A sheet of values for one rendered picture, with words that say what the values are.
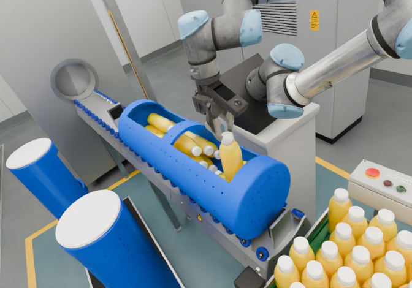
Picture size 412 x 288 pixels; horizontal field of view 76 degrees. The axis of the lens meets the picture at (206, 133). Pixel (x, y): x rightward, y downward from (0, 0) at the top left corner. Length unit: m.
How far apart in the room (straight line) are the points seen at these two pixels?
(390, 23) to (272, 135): 0.55
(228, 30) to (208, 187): 0.50
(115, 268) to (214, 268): 0.94
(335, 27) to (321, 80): 1.36
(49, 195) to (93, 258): 0.88
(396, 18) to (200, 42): 0.42
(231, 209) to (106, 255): 0.60
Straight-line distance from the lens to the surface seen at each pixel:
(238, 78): 1.13
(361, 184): 0.99
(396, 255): 0.86
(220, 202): 0.86
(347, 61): 0.78
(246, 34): 0.63
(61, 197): 2.05
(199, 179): 0.92
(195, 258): 2.15
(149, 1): 5.98
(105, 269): 1.31
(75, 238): 1.22
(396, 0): 0.75
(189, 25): 0.65
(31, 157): 1.93
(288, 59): 0.97
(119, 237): 1.22
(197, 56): 0.67
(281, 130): 1.10
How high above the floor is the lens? 1.83
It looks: 36 degrees down
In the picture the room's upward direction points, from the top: 18 degrees counter-clockwise
